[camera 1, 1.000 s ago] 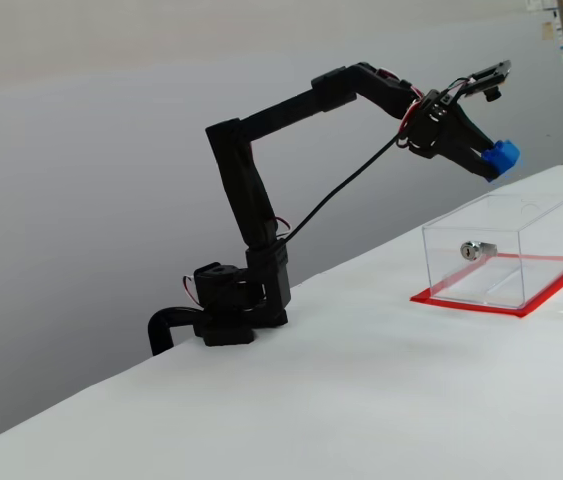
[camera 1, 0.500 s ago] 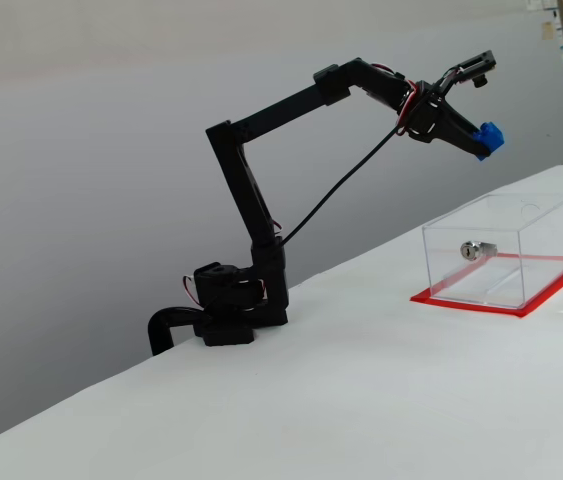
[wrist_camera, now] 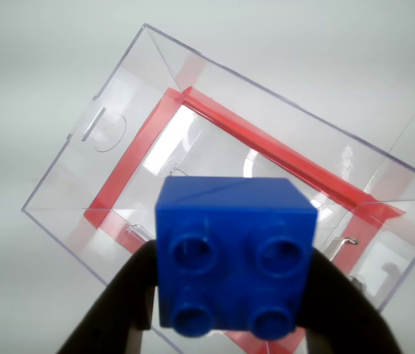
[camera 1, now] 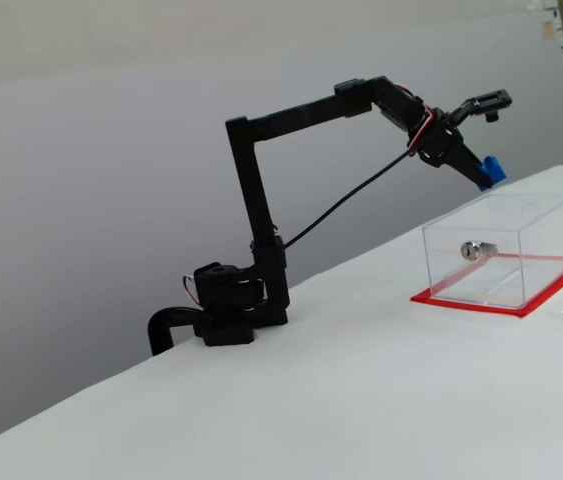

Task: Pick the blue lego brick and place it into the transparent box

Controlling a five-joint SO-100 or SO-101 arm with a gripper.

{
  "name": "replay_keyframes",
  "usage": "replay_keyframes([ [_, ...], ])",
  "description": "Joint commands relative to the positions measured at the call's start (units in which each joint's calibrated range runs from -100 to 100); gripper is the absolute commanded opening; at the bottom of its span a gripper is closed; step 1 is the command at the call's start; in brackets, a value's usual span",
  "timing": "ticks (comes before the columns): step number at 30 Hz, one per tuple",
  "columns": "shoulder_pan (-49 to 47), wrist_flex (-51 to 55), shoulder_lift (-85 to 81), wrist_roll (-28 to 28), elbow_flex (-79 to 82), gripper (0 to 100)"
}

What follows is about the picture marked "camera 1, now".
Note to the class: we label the yellow sticky note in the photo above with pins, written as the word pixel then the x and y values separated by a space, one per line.
pixel 545 31

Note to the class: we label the black table clamp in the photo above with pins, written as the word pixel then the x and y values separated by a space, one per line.
pixel 158 330

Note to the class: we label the silver lock cylinder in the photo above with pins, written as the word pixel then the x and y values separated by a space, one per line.
pixel 476 250

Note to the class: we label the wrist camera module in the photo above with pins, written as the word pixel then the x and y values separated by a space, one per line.
pixel 491 97

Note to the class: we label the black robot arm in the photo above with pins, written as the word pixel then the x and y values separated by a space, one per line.
pixel 251 175

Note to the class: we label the blue lego brick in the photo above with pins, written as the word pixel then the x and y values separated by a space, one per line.
pixel 495 172

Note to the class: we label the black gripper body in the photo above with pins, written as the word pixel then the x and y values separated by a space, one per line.
pixel 447 147

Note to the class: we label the transparent plastic box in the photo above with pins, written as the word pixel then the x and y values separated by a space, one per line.
pixel 526 280

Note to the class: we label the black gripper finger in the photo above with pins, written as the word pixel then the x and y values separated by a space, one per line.
pixel 468 165

